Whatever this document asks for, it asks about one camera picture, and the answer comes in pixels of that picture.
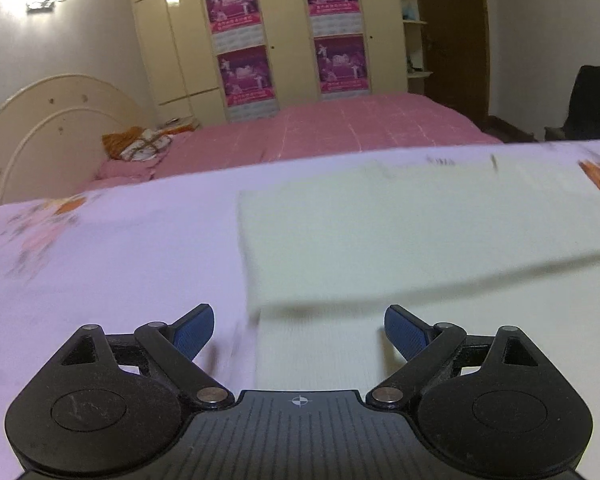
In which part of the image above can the dark brown door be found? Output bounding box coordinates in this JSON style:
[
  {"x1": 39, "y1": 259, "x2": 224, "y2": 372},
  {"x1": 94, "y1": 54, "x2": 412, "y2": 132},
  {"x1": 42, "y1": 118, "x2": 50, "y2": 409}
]
[{"x1": 418, "y1": 0, "x2": 490, "y2": 129}]

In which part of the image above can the cream wooden headboard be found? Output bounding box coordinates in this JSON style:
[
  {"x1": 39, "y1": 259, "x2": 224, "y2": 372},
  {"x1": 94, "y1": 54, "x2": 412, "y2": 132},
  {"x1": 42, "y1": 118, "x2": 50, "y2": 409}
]
[{"x1": 0, "y1": 74, "x2": 152, "y2": 205}]

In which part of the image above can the lower left pink poster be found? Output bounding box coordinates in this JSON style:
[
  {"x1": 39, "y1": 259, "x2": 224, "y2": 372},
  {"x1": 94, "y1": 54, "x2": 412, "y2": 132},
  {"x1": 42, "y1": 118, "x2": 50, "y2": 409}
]
[{"x1": 218, "y1": 46, "x2": 275, "y2": 107}]

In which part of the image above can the upper left pink poster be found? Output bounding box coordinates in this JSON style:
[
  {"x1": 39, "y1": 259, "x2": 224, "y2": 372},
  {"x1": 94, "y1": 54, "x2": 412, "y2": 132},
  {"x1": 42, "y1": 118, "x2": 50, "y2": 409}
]
[{"x1": 206, "y1": 0, "x2": 265, "y2": 54}]

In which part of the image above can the lower right pink poster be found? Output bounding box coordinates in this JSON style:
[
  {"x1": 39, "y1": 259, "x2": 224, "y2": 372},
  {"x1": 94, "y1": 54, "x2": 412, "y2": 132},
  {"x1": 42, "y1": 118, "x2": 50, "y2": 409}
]
[{"x1": 314, "y1": 35, "x2": 370, "y2": 100}]

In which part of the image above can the floral lilac bed sheet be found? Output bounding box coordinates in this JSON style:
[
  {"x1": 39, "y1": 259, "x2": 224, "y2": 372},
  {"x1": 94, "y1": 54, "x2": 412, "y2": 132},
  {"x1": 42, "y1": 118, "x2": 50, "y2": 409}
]
[{"x1": 0, "y1": 138, "x2": 600, "y2": 480}]

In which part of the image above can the black chair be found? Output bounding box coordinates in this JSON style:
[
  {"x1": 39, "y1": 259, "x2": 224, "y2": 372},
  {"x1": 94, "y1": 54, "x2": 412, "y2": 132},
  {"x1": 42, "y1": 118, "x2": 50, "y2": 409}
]
[{"x1": 545, "y1": 65, "x2": 600, "y2": 142}]

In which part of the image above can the wall lamp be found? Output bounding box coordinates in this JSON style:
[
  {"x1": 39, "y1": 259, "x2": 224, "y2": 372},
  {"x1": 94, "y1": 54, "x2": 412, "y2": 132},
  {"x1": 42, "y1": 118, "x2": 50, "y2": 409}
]
[{"x1": 25, "y1": 0, "x2": 72, "y2": 16}]

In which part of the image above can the pale green knit sweater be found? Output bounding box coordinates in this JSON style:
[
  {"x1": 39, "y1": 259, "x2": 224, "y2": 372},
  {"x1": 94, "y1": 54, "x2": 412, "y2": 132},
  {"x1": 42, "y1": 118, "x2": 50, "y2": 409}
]
[{"x1": 237, "y1": 152, "x2": 600, "y2": 391}]

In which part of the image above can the corner shelf unit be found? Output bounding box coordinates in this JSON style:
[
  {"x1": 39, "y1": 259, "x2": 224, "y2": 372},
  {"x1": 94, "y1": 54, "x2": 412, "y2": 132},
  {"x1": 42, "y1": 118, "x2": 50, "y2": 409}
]
[{"x1": 400, "y1": 0, "x2": 431, "y2": 96}]

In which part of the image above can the pink checked bed cover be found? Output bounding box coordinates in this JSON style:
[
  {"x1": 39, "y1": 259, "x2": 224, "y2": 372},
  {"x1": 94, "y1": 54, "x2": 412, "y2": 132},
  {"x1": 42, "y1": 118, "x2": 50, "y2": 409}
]
[{"x1": 78, "y1": 93, "x2": 500, "y2": 192}]

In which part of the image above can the cream wardrobe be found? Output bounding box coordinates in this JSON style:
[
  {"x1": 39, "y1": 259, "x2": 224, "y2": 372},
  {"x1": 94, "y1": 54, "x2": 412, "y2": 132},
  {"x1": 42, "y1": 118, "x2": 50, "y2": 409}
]
[{"x1": 131, "y1": 0, "x2": 409, "y2": 126}]

